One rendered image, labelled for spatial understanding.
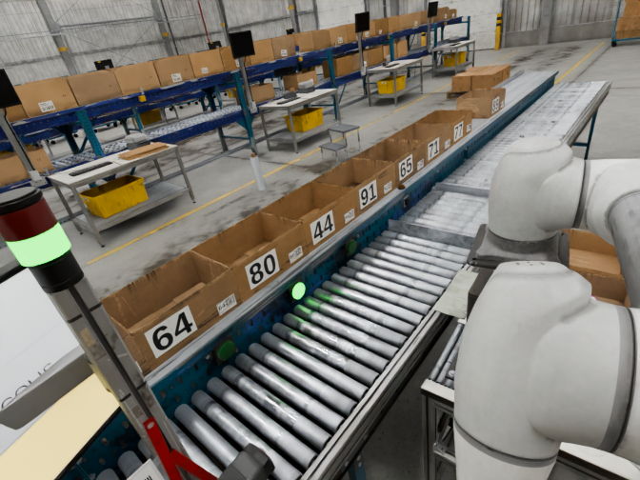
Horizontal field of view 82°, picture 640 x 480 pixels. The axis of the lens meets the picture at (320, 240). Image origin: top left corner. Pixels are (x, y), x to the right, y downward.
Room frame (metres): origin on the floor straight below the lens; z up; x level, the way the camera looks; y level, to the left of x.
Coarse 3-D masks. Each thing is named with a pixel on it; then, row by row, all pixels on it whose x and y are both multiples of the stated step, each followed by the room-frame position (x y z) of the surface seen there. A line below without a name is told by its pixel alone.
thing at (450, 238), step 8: (392, 224) 1.76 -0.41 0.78; (400, 224) 1.73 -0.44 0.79; (408, 224) 1.69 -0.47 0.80; (400, 232) 1.73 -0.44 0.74; (408, 232) 1.70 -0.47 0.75; (416, 232) 1.66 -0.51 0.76; (424, 232) 1.63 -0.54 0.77; (432, 232) 1.60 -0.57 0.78; (440, 232) 1.57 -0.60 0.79; (448, 232) 1.54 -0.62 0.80; (432, 240) 1.60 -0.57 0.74; (440, 240) 1.57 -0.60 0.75; (448, 240) 1.54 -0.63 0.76; (456, 240) 1.51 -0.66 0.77; (464, 240) 1.48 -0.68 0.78; (472, 240) 1.46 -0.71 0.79; (464, 248) 1.48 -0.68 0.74
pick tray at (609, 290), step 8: (584, 272) 1.03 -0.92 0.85; (592, 280) 1.01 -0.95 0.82; (600, 280) 1.00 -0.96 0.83; (608, 280) 0.98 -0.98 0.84; (616, 280) 0.97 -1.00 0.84; (592, 288) 1.01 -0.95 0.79; (600, 288) 0.99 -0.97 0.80; (608, 288) 0.98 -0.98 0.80; (616, 288) 0.96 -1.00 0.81; (624, 288) 0.95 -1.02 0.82; (600, 296) 0.99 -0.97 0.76; (608, 296) 0.97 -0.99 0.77; (616, 296) 0.96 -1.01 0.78; (624, 296) 0.95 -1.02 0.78; (616, 304) 0.94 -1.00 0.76; (624, 304) 0.93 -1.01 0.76
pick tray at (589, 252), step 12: (576, 240) 1.29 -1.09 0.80; (588, 240) 1.27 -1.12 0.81; (600, 240) 1.24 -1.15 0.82; (576, 252) 1.27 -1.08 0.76; (588, 252) 1.25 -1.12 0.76; (600, 252) 1.23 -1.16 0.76; (612, 252) 1.21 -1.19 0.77; (576, 264) 1.19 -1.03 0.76; (588, 264) 1.18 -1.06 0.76; (600, 264) 1.16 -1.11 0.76; (612, 264) 1.15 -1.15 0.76; (612, 276) 1.00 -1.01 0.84
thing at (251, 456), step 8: (248, 448) 0.44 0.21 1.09; (256, 448) 0.44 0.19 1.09; (240, 456) 0.42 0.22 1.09; (248, 456) 0.42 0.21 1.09; (256, 456) 0.42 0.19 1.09; (264, 456) 0.42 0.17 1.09; (232, 464) 0.41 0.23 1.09; (240, 464) 0.41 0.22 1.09; (248, 464) 0.41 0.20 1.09; (256, 464) 0.40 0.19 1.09; (264, 464) 0.40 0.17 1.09; (272, 464) 0.41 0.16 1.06; (224, 472) 0.40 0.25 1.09; (232, 472) 0.40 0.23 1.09; (240, 472) 0.39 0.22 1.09; (248, 472) 0.39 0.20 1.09; (256, 472) 0.39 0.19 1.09; (264, 472) 0.39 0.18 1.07
